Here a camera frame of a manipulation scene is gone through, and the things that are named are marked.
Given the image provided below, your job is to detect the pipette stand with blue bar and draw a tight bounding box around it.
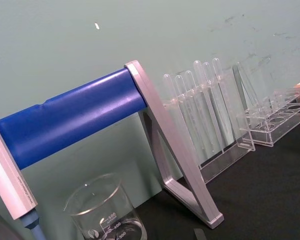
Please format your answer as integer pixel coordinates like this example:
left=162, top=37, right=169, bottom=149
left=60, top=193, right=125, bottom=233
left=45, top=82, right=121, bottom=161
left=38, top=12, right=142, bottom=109
left=0, top=59, right=225, bottom=230

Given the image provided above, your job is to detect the clear acrylic pipette rack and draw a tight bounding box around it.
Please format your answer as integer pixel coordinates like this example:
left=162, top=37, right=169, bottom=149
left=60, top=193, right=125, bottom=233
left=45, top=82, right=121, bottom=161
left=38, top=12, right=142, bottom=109
left=161, top=61, right=257, bottom=185

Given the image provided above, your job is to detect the clear glass beaker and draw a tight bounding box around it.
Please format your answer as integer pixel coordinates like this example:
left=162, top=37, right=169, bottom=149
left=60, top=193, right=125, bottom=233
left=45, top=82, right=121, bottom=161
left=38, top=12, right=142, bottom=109
left=62, top=172, right=148, bottom=240

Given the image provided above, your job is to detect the small grey flat strip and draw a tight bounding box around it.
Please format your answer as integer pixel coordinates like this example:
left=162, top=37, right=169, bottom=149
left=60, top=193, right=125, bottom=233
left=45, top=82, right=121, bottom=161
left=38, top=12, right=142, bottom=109
left=193, top=228, right=209, bottom=240

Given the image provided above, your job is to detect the clear acrylic test tube rack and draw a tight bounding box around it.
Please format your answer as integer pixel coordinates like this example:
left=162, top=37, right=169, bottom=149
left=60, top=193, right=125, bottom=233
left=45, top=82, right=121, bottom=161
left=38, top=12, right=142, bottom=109
left=236, top=87, right=300, bottom=148

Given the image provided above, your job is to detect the black table cloth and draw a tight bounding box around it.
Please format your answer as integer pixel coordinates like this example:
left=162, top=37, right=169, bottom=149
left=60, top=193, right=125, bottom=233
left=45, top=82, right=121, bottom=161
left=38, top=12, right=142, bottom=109
left=129, top=105, right=300, bottom=240

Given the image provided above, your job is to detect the grey micropipette with blue tip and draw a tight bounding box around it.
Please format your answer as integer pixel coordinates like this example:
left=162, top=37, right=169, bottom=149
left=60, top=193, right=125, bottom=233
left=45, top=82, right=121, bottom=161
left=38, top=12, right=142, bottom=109
left=0, top=115, right=45, bottom=240

